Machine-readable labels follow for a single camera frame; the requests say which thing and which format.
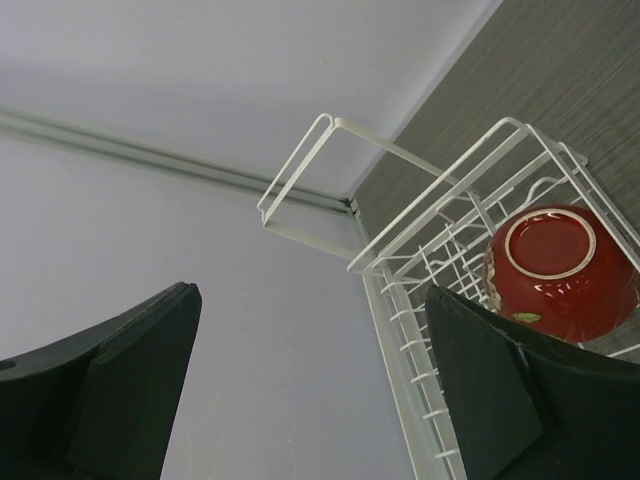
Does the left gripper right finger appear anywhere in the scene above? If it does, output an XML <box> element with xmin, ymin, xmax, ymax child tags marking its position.
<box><xmin>425</xmin><ymin>286</ymin><xmax>639</xmax><ymax>479</ymax></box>

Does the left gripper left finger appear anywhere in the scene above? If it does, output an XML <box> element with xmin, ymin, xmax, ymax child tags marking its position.
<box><xmin>1</xmin><ymin>282</ymin><xmax>202</xmax><ymax>479</ymax></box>

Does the red patterned cup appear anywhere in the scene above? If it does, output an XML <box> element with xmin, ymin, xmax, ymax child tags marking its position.
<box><xmin>483</xmin><ymin>204</ymin><xmax>639</xmax><ymax>343</ymax></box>

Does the white wire dish rack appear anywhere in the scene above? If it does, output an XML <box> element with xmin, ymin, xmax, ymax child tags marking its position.
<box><xmin>257</xmin><ymin>114</ymin><xmax>639</xmax><ymax>479</ymax></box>

